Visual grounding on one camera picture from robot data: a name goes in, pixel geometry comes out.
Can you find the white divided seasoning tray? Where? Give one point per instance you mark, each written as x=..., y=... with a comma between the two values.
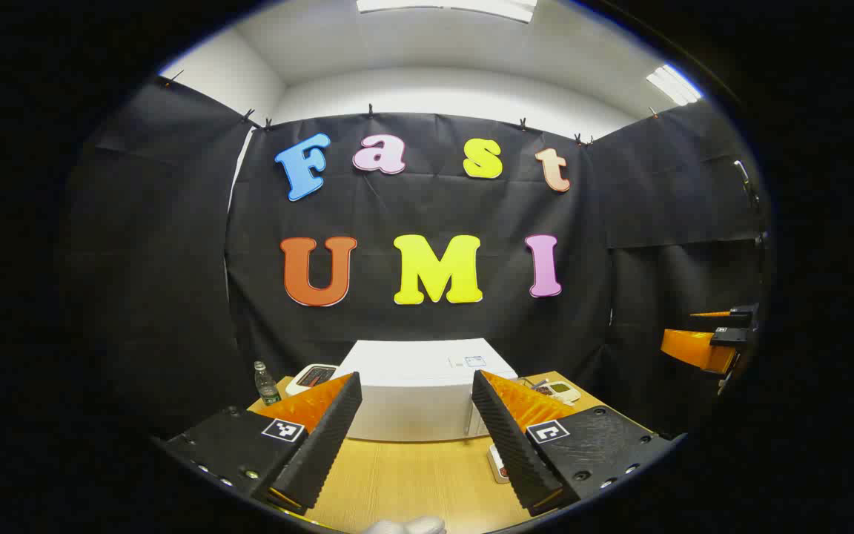
x=564, y=389

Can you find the small white food tray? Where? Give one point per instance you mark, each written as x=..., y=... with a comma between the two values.
x=496, y=460

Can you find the clear plastic bottle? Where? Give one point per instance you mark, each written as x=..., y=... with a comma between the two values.
x=266, y=387

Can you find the small ceiling light panel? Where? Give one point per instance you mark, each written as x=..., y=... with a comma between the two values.
x=675, y=84

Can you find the white fabric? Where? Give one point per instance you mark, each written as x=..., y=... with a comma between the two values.
x=405, y=526

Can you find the black backdrop cloth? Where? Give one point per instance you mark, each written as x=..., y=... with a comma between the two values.
x=427, y=208

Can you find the long ceiling light panel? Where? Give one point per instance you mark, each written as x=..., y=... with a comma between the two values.
x=445, y=7

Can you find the white microwave oven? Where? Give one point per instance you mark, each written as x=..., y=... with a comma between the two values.
x=412, y=393

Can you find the white electronic device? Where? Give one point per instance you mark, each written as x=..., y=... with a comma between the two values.
x=299, y=386

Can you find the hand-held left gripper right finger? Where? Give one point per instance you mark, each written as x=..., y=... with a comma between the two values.
x=516, y=452

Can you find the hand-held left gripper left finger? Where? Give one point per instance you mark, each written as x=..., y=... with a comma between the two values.
x=323, y=445

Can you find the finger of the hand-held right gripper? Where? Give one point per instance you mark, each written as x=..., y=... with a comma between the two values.
x=694, y=348
x=744, y=315

